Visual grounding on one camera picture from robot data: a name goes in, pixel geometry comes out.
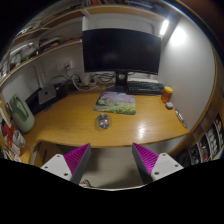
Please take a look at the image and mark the black keyboard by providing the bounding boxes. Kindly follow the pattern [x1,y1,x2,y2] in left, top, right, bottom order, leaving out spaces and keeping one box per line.
[125,79,165,96]

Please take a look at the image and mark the silver mini computer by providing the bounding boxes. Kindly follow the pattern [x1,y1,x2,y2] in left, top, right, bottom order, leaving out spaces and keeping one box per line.
[37,86,58,106]

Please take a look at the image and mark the pale green jug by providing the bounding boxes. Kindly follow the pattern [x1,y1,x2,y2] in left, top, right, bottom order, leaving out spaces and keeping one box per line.
[9,94,36,134]

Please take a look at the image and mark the black computer monitor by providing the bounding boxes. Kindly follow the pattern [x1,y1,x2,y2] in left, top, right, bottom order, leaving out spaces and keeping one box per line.
[81,28,163,94]

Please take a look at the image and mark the dark pen-shaped gadget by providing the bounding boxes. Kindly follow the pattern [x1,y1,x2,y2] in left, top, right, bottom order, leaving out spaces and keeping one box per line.
[174,109,188,129]

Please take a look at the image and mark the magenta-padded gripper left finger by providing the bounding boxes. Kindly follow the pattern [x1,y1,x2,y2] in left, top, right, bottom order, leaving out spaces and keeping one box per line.
[40,143,92,185]

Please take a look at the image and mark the white wall socket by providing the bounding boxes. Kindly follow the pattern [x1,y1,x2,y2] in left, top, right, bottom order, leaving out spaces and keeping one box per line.
[63,60,74,71]

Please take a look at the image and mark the transparent computer mouse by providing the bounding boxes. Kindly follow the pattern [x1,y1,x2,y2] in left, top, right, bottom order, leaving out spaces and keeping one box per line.
[97,113,111,130]

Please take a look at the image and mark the orange bottle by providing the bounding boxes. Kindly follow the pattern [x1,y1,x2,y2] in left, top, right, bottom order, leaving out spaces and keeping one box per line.
[161,85,174,104]

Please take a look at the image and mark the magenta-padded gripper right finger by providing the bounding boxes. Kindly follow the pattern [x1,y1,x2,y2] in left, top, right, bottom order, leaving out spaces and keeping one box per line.
[132,143,184,185]

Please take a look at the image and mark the black desk stand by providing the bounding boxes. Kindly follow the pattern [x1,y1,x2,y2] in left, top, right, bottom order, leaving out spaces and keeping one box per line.
[24,83,69,116]

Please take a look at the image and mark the wooden cubby shelf unit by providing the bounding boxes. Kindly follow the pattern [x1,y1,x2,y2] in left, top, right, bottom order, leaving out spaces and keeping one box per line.
[186,113,224,166]

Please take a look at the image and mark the wooden wall shelf unit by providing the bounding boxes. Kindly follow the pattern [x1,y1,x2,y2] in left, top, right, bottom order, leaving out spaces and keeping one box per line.
[0,2,168,88]

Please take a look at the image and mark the white power strip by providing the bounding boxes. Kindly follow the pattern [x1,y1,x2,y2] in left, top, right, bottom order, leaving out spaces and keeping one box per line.
[79,73,100,88]

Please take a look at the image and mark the white wall light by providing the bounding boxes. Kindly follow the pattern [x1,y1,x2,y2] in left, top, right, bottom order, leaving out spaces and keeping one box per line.
[159,19,170,37]

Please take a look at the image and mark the landscape print mouse pad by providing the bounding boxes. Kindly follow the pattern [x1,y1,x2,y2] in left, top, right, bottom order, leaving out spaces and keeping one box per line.
[93,91,137,116]

